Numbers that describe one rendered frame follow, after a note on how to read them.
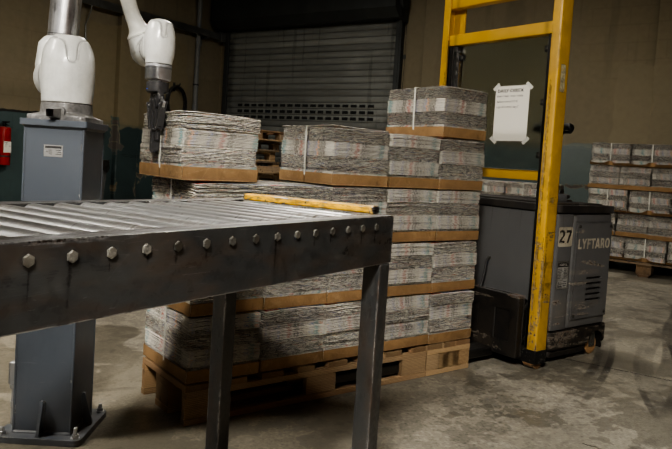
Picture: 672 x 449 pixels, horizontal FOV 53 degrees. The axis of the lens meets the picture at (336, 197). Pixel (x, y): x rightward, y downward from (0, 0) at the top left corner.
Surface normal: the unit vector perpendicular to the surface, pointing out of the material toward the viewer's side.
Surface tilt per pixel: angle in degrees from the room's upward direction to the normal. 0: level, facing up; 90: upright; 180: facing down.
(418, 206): 90
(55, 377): 90
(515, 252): 90
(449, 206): 90
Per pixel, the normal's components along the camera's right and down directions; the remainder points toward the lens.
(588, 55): -0.54, 0.01
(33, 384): 0.01, 0.05
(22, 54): 0.84, 0.08
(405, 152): 0.60, 0.08
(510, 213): -0.79, -0.02
